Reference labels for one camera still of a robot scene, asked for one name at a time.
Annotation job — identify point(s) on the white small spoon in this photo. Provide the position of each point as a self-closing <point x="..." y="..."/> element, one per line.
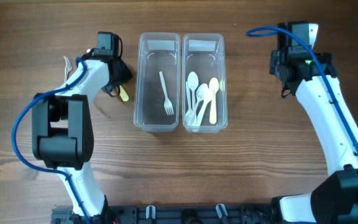
<point x="193" y="83"/>

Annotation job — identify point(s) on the beige wooden fork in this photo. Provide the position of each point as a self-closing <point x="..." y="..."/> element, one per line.
<point x="123" y="94"/>

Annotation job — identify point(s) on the white slim plastic fork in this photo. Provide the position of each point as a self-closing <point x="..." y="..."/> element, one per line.
<point x="167" y="103"/>

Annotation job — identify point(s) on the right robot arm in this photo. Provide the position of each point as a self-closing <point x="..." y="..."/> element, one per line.
<point x="313" y="81"/>

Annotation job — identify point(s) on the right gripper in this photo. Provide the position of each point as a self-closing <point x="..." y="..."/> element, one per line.
<point x="276" y="69"/>

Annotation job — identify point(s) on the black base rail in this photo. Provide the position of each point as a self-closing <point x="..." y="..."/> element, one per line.
<point x="221" y="213"/>

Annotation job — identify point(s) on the clear plastic container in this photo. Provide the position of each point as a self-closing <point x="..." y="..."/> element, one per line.
<point x="204" y="54"/>
<point x="158" y="52"/>

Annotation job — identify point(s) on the right clear plastic container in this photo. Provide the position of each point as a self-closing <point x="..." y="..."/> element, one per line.
<point x="204" y="54"/>

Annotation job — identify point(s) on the white slim spoon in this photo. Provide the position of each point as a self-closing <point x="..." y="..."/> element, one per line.
<point x="191" y="116"/>

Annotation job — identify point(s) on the yellow plastic spoon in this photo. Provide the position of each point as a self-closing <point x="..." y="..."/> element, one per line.
<point x="214" y="86"/>

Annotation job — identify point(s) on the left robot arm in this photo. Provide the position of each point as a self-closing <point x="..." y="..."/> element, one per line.
<point x="62" y="132"/>

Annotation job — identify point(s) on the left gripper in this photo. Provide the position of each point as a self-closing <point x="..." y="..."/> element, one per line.
<point x="120" y="74"/>

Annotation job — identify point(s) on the white thick-handled spoon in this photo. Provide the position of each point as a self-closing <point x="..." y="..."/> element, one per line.
<point x="207" y="97"/>

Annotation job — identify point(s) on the thin clear plastic fork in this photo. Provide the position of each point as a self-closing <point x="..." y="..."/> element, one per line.
<point x="68" y="67"/>

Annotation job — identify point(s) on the left clear plastic container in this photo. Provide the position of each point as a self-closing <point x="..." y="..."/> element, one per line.
<point x="158" y="52"/>

